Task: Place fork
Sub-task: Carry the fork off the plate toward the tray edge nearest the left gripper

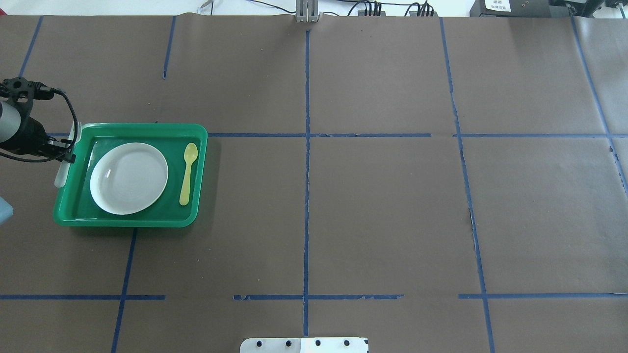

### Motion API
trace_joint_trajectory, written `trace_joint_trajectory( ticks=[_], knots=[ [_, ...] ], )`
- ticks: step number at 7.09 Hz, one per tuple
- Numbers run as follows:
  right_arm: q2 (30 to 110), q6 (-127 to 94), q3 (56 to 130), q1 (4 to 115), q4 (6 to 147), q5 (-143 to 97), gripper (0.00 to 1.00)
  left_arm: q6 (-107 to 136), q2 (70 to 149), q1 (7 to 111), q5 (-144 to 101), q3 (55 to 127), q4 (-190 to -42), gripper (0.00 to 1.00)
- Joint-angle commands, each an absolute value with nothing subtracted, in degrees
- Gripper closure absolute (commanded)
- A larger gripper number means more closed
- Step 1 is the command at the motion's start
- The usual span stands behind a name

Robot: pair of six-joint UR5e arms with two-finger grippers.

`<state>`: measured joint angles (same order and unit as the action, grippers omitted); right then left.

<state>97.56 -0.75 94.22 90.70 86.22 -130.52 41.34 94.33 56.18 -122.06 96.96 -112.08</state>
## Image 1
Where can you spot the dark grey control box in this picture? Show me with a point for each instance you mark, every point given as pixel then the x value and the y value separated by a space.
pixel 520 9

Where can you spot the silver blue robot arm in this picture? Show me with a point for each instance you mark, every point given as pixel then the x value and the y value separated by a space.
pixel 9 110

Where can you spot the yellow plastic spoon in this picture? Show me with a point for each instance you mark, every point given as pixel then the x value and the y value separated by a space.
pixel 190 155

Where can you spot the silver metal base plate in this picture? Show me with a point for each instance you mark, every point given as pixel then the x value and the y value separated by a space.
pixel 305 345

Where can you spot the green plastic tray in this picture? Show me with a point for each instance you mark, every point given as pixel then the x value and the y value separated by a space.
pixel 74 205

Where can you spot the white round plate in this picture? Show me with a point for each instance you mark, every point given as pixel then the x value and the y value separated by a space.
pixel 129 178

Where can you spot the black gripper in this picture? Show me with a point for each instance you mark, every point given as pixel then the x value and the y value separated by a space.
pixel 30 135

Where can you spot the pale mint plastic fork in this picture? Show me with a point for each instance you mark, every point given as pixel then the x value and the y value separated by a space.
pixel 63 171

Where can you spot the grey aluminium frame post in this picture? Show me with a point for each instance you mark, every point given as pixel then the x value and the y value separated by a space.
pixel 307 11

